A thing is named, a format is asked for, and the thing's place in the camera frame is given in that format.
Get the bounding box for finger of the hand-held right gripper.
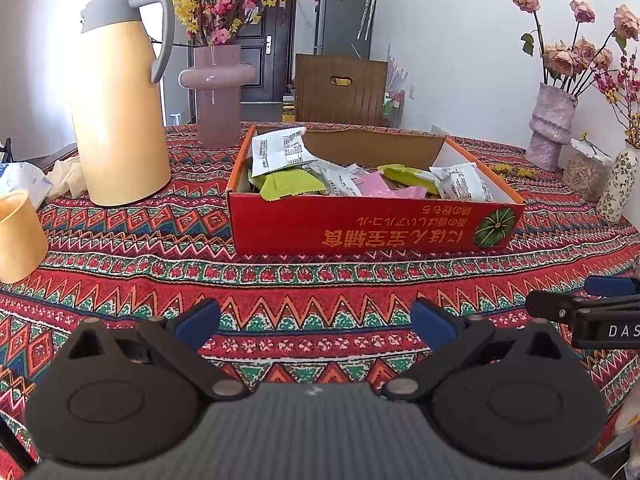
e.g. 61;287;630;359
525;290;607;320
584;275;640;299

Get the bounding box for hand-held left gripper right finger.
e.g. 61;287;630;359
384;298;567;402

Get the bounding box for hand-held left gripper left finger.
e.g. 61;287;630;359
66;299;249;402

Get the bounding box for red cardboard box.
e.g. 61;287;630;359
225;124;526;256

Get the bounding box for pink snack packet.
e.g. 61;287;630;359
352;170;431;200

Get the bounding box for white snack packet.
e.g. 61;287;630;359
307;160;363;198
250;127;313;178
430;162;496;203

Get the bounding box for pale green snack packet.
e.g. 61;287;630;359
377;164;441;196

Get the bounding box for floral ceramic vase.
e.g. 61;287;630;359
596;141;640;224

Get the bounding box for patterned red tablecloth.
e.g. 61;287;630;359
0;122;640;466

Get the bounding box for glass jar with grains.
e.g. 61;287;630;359
562;139;613;203

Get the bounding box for fallen yellow petals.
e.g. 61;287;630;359
487;162;538;178

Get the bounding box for textured pink vase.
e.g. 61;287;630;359
525;82;578;172

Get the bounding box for beige cloth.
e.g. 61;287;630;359
45;157;88;198

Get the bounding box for yellow mug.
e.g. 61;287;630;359
0;189;50;285

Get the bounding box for yellow thermos jug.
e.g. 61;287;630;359
69;0;176;207

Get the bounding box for small storage rack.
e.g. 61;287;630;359
382;89;407;128

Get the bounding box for smooth pink vase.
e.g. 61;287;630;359
178;44;256;148

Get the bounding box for white plastic bag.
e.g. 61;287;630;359
0;160;53;211

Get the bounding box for dried pink roses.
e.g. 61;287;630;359
510;0;640;98

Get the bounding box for wooden chair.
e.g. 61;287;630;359
295;54;388;127

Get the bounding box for dark brown door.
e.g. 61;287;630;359
235;0;297;123

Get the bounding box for grey refrigerator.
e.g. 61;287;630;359
314;0;373;61

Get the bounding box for white folded umbrella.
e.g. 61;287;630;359
356;0;376;42

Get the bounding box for pink yellow flowering branches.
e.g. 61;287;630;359
162;0;341;48

